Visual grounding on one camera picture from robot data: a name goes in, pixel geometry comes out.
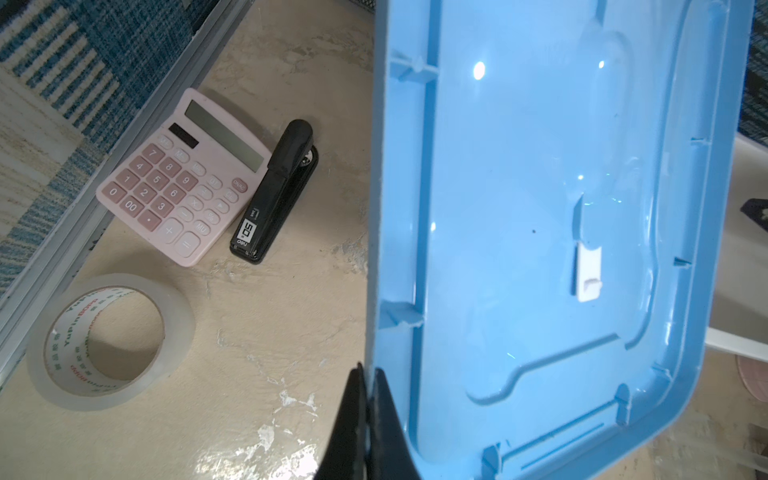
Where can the pink calculator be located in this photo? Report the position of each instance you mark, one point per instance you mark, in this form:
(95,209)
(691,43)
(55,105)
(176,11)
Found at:
(182,187)

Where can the blue plastic bin lid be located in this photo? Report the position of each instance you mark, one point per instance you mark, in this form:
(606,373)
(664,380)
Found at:
(548,193)

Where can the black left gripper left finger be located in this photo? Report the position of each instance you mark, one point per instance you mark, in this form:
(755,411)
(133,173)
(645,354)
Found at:
(344,457)

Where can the white plastic storage bin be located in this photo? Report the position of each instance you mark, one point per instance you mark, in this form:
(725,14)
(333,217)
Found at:
(738,320)

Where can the black stapler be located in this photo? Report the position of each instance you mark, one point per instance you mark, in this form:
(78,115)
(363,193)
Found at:
(289,170)

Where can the pink metal pen bucket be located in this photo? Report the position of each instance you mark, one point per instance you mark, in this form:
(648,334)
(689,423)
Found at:
(754,374)

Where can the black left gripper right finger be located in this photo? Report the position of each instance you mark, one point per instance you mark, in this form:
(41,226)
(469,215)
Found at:
(388,457)

